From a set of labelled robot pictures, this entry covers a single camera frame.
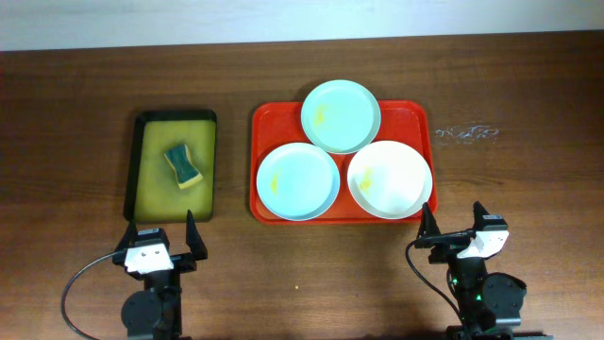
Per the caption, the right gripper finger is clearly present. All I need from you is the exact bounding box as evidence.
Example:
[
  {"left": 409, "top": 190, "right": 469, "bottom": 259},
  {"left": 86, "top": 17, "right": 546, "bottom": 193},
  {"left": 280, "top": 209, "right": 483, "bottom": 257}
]
[
  {"left": 417, "top": 202, "right": 441, "bottom": 238},
  {"left": 473, "top": 201, "right": 491, "bottom": 231}
]

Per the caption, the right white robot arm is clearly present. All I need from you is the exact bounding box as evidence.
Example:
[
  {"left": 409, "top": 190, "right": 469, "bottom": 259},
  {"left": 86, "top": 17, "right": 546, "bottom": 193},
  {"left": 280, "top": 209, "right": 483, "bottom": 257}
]
[{"left": 405, "top": 201, "right": 549, "bottom": 340}]

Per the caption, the mint green plate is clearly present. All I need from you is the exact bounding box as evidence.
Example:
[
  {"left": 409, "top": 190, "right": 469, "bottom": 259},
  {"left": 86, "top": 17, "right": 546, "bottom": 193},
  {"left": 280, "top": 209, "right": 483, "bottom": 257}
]
[{"left": 300, "top": 79, "right": 381, "bottom": 154}]

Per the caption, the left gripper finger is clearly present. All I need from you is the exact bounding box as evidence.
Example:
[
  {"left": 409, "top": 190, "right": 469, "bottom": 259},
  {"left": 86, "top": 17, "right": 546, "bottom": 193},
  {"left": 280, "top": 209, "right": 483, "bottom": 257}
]
[
  {"left": 186, "top": 210, "right": 208, "bottom": 261},
  {"left": 115, "top": 221, "right": 138, "bottom": 251}
]

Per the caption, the white cream plate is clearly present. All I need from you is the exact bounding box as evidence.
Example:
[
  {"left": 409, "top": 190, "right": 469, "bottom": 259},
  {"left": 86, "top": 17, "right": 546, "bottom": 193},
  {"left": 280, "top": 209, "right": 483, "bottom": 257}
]
[{"left": 346, "top": 141, "right": 434, "bottom": 220}]

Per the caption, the left black cable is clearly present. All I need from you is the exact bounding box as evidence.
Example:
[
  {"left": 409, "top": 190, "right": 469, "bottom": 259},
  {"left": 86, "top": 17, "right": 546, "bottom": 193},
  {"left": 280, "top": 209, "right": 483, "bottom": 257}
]
[{"left": 60, "top": 250, "right": 125, "bottom": 340}]

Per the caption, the red plastic tray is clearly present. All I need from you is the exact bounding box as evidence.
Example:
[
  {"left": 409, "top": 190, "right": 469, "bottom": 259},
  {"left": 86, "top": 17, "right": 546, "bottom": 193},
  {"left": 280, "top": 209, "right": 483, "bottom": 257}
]
[{"left": 248, "top": 100, "right": 433, "bottom": 225}]

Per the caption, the light blue plate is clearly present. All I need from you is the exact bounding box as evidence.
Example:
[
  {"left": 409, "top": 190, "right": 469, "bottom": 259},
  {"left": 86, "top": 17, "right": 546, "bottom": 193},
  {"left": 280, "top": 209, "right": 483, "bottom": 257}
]
[{"left": 256, "top": 143, "right": 341, "bottom": 222}]

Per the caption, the black tray with yellow liquid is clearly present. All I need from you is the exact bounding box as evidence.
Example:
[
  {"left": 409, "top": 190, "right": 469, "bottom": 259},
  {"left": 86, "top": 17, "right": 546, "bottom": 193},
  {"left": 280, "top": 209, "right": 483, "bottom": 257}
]
[{"left": 124, "top": 109, "right": 217, "bottom": 224}]

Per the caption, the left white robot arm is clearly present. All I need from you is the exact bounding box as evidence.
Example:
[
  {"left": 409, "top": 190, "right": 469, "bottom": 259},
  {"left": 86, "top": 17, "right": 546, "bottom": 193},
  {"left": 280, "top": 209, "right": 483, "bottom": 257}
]
[{"left": 112, "top": 212, "right": 208, "bottom": 340}]

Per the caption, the green yellow sponge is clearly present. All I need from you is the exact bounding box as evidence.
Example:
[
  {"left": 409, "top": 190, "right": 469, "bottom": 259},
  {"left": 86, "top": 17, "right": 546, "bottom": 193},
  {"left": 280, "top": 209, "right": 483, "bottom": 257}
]
[{"left": 164, "top": 144, "right": 203, "bottom": 190}]

